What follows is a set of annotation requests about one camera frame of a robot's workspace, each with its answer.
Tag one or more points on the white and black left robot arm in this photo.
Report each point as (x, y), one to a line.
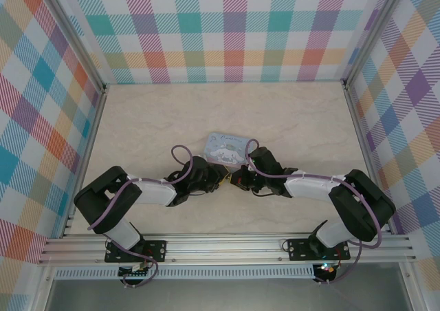
(154, 192)

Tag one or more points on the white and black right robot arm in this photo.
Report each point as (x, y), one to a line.
(309, 189)

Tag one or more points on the light blue cartoon card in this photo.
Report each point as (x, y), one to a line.
(223, 149)

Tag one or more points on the aluminium mounting rail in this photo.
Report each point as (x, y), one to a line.
(223, 247)

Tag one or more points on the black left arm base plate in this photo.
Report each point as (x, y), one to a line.
(156, 249)

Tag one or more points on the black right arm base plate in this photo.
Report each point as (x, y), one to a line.
(299, 250)

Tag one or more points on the aluminium table edge rail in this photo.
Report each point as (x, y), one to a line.
(91, 146)
(361, 135)

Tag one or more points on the aluminium corner post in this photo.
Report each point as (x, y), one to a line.
(374, 32)
(74, 37)

